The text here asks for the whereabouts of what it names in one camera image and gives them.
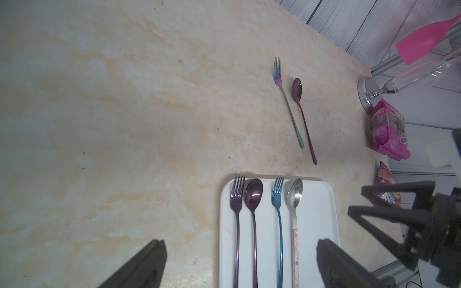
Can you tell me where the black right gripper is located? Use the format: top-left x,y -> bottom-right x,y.
347,180 -> 461,288

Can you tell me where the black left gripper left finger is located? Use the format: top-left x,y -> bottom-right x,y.
99,240 -> 167,288

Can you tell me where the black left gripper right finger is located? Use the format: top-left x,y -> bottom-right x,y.
316,239 -> 385,288

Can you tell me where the silver spoon pink handle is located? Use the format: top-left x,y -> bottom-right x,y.
286,178 -> 303,288

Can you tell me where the blue fork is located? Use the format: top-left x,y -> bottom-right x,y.
271,177 -> 285,288

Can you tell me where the dark purple spoon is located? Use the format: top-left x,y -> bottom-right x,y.
244,178 -> 263,288

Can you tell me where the dark purple fork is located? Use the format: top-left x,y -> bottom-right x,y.
230,175 -> 246,288

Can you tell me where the maroon purple spoon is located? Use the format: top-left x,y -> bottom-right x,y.
291,78 -> 318,165

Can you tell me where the rainbow iridescent fork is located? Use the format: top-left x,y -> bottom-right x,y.
273,57 -> 305,148

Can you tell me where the purple Fox's candy bag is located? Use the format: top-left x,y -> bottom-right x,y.
373,162 -> 402,207

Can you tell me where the white rectangular tray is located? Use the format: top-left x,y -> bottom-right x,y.
218,176 -> 340,288

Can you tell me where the magenta candy box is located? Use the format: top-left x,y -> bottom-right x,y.
370,99 -> 411,161

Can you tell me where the metal glass rack stand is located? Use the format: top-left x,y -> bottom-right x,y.
357,26 -> 461,116

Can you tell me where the clear wine glass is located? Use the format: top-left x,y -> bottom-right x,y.
379,55 -> 461,94

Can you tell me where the pink wine glass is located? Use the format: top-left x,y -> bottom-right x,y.
396,15 -> 461,66

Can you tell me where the aluminium front rail frame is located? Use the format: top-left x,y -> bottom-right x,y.
372,261 -> 423,288

